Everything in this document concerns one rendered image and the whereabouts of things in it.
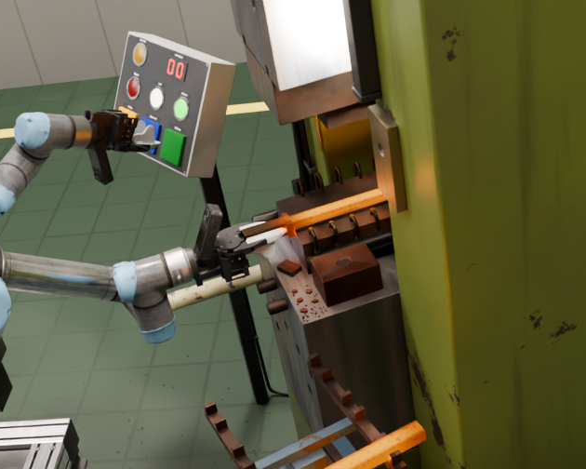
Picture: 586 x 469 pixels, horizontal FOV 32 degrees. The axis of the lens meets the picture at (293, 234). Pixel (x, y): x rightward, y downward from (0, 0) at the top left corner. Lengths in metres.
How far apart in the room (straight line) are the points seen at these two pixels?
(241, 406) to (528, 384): 1.41
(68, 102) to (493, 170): 3.78
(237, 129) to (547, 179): 3.01
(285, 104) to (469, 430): 0.69
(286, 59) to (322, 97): 0.15
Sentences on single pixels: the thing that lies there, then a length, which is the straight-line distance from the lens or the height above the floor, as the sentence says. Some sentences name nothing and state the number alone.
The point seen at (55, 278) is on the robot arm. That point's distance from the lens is 2.15.
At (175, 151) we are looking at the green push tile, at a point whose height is 1.01.
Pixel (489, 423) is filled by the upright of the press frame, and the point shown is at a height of 0.77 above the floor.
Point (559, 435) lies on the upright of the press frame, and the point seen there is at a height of 0.67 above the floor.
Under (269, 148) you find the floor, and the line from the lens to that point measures 4.40.
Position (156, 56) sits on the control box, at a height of 1.17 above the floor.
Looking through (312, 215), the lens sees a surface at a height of 1.01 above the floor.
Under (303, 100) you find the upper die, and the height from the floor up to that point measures 1.31.
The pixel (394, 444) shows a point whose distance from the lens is 1.71.
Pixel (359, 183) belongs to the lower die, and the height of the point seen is 0.99.
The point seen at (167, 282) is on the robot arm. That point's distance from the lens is 2.08.
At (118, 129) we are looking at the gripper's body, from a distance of 2.33.
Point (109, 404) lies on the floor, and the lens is 3.34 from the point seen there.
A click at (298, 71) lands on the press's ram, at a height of 1.39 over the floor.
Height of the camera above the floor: 2.20
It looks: 35 degrees down
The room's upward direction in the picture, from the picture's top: 11 degrees counter-clockwise
